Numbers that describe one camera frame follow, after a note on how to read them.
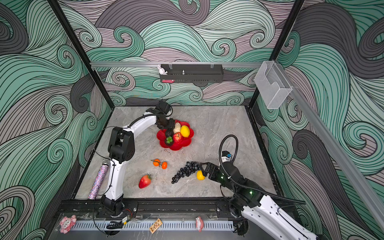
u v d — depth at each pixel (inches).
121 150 23.2
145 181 31.1
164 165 33.9
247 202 19.7
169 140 37.1
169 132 38.5
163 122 33.7
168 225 27.4
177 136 37.4
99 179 31.8
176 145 37.2
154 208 29.4
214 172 25.2
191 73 38.2
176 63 37.2
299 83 28.4
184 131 38.4
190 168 33.0
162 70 33.6
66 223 26.3
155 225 26.9
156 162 34.5
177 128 39.1
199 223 25.5
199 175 31.8
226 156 27.7
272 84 30.7
